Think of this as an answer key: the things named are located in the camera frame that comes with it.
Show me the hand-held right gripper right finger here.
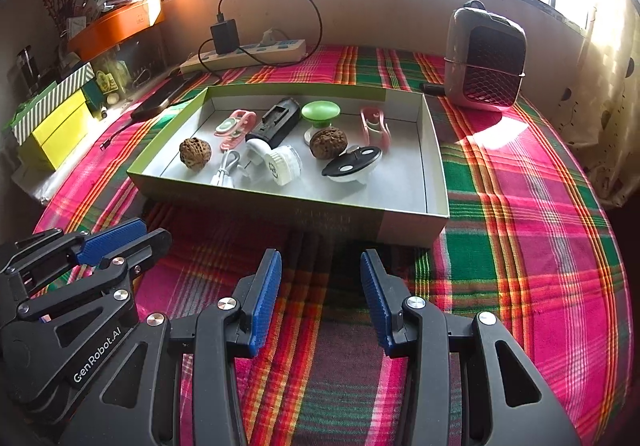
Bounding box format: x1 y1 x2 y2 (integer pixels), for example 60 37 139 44
360 248 583 446

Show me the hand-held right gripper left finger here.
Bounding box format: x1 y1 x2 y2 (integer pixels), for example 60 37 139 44
82 248 282 446

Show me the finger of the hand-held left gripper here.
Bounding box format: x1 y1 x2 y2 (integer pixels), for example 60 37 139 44
0 218 147 299
17 228 172 323

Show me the brown walnut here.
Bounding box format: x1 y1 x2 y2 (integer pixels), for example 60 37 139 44
309 127 348 160
179 137 213 172

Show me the green and white cardboard box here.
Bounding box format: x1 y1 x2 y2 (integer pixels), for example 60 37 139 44
126 85 451 247

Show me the black flower-shaped disc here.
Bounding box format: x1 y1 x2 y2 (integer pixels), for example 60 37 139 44
321 146 385 186

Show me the white lidded jar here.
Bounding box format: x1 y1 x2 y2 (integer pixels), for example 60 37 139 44
260 144 303 187

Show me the white ball brush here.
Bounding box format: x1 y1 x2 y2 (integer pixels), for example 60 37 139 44
245 137 273 167

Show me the pink and green clip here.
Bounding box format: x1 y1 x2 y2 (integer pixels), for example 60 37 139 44
214 109 257 150
359 106 392 148

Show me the black battery case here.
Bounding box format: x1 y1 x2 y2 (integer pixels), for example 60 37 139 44
245 97 301 147

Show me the green mushroom knob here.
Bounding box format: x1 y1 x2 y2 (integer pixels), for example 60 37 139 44
301 101 341 145

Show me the yellow cardboard box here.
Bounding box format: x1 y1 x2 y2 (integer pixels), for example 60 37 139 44
19 91 96 172

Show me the plaid blanket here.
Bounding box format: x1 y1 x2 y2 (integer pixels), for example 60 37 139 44
32 43 631 446

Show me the black flat device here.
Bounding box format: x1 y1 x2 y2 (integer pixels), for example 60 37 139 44
131 75 196 121

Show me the green striped box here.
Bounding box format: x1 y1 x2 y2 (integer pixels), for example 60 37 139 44
11 62 95 146

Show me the green decorated tin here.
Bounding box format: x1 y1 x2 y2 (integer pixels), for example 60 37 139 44
92 61 131 102

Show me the dark glass jar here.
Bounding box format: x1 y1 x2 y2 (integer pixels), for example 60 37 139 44
16 46 38 87

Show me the orange tray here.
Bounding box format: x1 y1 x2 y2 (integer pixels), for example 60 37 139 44
67 0 165 61

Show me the black power adapter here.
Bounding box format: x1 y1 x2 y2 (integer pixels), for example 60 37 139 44
210 18 238 55

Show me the cream power strip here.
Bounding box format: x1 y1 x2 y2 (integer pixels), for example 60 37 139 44
180 38 307 74

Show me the grey space heater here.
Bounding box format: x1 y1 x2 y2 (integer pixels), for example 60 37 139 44
444 0 528 113

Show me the cream patterned curtain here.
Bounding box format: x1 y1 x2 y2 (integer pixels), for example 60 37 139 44
560 0 640 212

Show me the thin black usb cable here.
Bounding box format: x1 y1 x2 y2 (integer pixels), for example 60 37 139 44
100 118 138 152

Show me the black adapter cable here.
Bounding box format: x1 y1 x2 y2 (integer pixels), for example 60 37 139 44
197 0 323 77

